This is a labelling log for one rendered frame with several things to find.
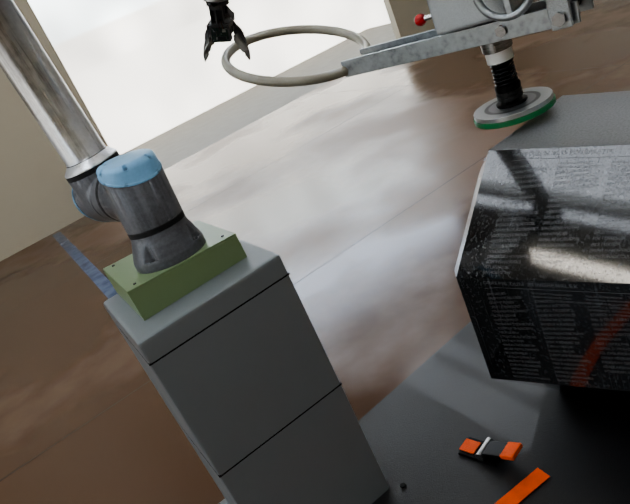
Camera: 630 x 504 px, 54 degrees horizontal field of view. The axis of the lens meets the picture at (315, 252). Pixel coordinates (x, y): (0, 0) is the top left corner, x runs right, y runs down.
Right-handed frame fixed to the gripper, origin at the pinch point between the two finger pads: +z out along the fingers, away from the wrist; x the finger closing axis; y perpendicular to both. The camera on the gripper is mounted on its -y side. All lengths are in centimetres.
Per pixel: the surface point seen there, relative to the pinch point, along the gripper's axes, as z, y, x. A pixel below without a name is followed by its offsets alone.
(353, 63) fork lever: -4.6, 18.4, 42.0
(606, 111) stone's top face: -3, 52, 105
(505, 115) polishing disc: 0, 46, 82
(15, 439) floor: 178, 26, -130
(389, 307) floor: 118, -6, 55
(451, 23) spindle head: -22, 39, 67
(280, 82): -2.0, 24.7, 20.5
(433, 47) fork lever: -13, 31, 64
